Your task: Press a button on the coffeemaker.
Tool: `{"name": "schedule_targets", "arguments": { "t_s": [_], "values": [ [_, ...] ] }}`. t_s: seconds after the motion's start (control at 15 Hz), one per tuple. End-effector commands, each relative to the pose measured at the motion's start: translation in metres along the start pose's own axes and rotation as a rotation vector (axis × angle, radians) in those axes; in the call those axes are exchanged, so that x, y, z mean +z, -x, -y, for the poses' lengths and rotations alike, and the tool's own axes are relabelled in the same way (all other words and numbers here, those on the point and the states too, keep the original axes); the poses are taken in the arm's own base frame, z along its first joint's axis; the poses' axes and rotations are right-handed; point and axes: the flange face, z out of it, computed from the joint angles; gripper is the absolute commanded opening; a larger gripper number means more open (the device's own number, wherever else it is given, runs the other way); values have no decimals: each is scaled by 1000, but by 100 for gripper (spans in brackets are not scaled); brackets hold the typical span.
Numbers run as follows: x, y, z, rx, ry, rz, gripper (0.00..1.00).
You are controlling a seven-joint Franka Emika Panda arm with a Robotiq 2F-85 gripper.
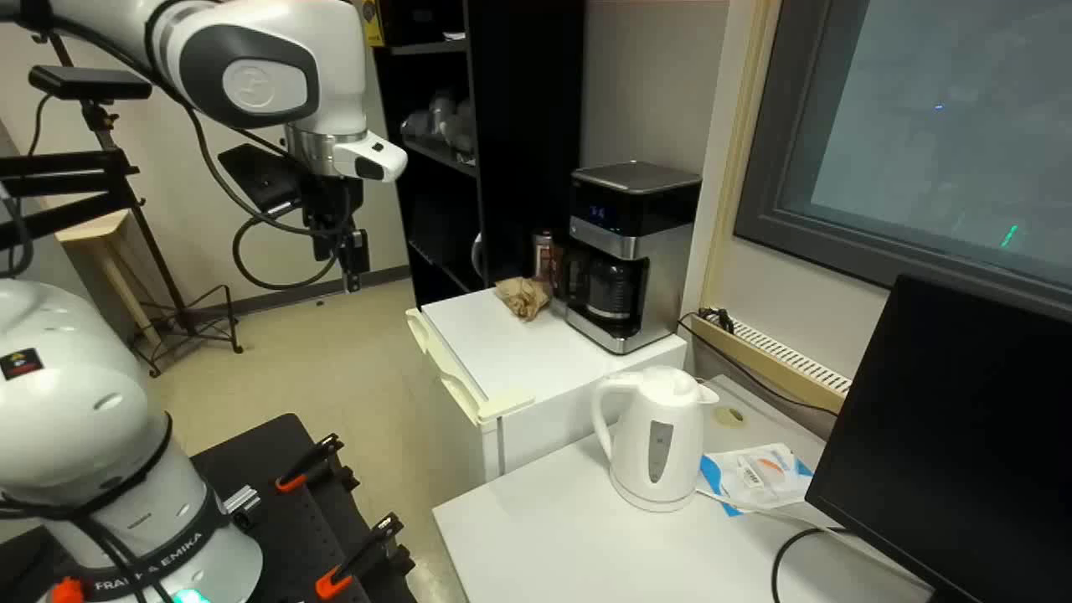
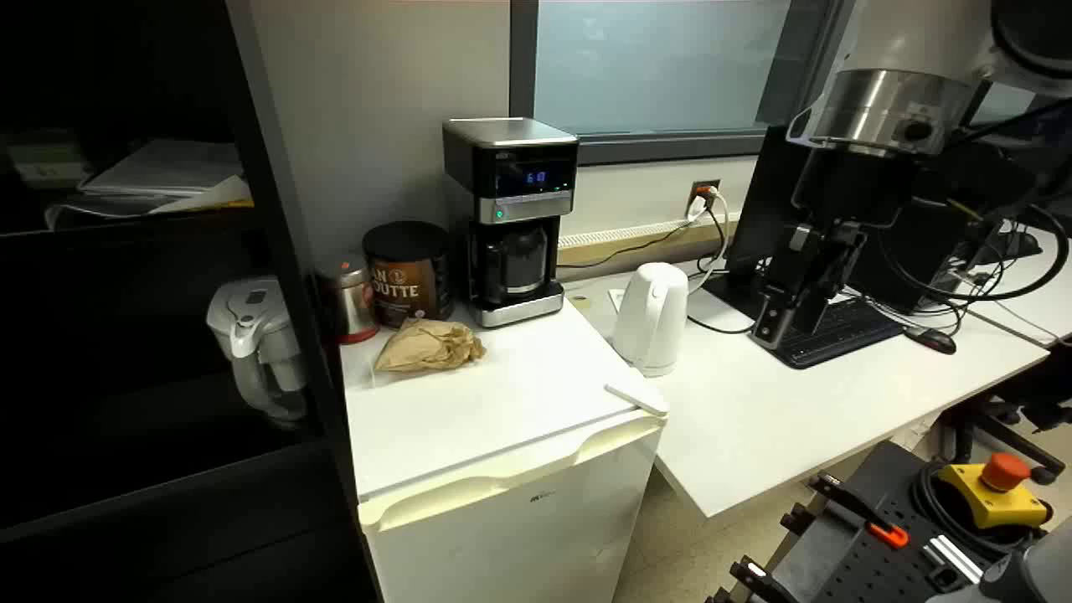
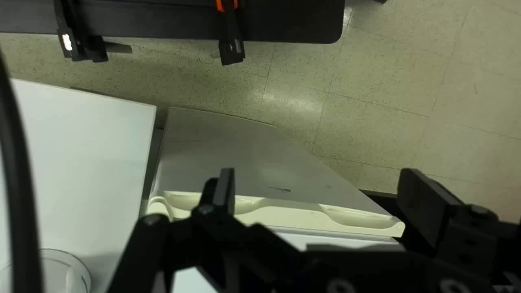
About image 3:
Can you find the white board panel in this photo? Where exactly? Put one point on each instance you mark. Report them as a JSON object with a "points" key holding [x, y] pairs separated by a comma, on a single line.
{"points": [[88, 160]]}

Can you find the black clamp with label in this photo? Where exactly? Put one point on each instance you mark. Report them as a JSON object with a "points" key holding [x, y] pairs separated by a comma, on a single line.
{"points": [[77, 41]]}

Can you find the white mini fridge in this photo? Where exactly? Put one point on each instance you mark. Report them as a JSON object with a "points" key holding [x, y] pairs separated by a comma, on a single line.
{"points": [[277, 183]]}

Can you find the clear plastic cup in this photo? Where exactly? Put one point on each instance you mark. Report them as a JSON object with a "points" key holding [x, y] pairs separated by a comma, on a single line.
{"points": [[62, 272]]}

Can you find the black orange clamp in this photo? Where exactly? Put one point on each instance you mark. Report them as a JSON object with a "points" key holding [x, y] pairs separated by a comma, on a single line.
{"points": [[230, 38]]}

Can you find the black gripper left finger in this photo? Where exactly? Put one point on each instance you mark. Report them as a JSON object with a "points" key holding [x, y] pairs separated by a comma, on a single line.
{"points": [[231, 258]]}

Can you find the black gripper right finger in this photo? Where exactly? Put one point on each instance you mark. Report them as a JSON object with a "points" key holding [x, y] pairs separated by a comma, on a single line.
{"points": [[464, 236]]}

